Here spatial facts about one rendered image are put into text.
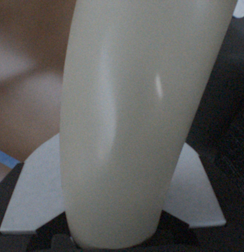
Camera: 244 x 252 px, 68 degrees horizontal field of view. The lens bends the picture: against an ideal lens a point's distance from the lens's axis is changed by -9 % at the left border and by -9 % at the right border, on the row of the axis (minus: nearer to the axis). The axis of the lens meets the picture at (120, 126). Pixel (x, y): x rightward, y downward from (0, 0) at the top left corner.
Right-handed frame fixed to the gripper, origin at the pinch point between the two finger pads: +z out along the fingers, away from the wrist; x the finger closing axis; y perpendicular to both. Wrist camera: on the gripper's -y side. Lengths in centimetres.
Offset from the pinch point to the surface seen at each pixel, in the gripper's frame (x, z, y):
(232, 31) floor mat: 61, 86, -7
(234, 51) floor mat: 63, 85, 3
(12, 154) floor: -68, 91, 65
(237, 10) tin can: 55, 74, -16
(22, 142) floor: -58, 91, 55
